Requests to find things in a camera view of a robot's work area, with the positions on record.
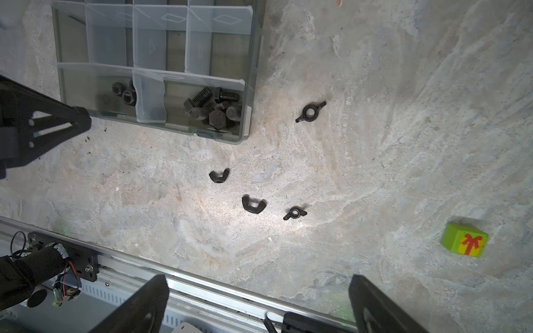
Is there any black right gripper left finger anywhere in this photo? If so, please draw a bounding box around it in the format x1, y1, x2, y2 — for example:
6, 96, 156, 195
90, 275, 169, 332

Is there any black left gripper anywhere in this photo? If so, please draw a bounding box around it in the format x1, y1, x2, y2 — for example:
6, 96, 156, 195
1, 76, 92, 179

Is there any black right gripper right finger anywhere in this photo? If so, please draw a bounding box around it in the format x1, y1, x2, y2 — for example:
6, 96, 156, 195
348, 275, 428, 333

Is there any black hex nut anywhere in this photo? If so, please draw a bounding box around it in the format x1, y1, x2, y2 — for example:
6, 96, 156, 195
112, 82, 126, 97
122, 90, 137, 106

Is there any black wing nut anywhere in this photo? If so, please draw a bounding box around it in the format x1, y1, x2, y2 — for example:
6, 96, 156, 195
283, 206, 308, 221
295, 101, 327, 123
209, 168, 230, 184
242, 195, 267, 215

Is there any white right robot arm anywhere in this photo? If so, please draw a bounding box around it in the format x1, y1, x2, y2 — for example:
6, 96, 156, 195
94, 274, 425, 332

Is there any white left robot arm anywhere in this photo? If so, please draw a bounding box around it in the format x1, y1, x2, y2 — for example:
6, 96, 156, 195
1, 76, 99, 309

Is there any green gift-print cube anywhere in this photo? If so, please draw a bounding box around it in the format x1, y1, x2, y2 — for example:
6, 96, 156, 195
441, 223, 489, 258

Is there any translucent grey organizer box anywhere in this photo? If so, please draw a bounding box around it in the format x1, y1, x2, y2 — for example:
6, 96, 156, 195
51, 1, 266, 144

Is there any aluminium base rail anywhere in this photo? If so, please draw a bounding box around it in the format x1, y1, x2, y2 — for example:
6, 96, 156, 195
0, 215, 359, 333

